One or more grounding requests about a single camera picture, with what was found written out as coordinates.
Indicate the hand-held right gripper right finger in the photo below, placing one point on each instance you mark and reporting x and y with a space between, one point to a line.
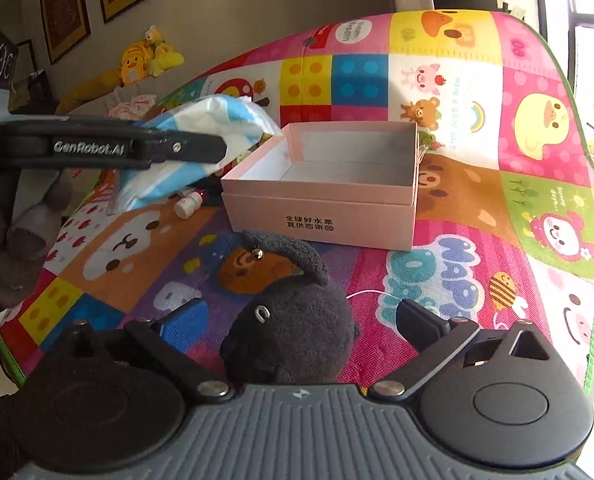
417 322

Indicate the pink cardboard box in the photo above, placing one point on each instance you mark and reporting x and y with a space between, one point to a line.
317 215

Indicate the grey sofa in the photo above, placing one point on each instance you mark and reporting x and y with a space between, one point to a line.
107 105

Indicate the black plush toy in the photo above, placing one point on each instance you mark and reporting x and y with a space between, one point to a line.
297 320

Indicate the pink white cloth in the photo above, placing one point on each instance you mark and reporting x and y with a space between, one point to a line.
127 107

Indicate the colourful cartoon play mat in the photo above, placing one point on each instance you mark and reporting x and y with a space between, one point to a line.
477 160

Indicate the small white bottle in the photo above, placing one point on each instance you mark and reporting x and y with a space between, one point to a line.
184 206

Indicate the person's left hand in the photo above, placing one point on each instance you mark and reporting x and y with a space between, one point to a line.
32 220

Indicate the yellow duck plush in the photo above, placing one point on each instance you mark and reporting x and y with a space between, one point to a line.
164 52

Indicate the blue white tissue pack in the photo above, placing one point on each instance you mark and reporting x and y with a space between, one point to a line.
212 115

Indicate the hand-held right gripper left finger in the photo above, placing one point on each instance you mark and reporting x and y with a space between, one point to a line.
187 317

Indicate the narrow framed wall picture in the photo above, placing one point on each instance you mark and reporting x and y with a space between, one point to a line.
62 10

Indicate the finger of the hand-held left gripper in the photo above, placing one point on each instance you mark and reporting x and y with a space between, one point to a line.
187 147

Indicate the long yellow plush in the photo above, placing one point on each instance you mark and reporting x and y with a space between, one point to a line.
92 87

